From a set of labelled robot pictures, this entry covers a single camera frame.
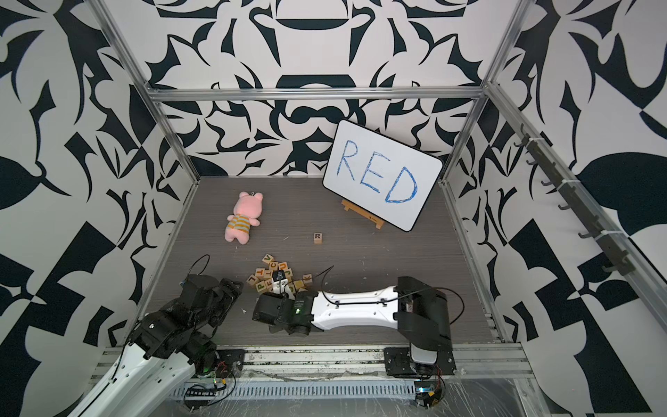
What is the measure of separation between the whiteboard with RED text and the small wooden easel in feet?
0.04

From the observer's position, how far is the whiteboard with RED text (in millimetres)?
889

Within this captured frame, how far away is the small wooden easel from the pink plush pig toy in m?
0.35

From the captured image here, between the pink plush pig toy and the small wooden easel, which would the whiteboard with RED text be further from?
the pink plush pig toy

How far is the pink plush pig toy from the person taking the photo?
98 centimetres

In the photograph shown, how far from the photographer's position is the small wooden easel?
1023 mm
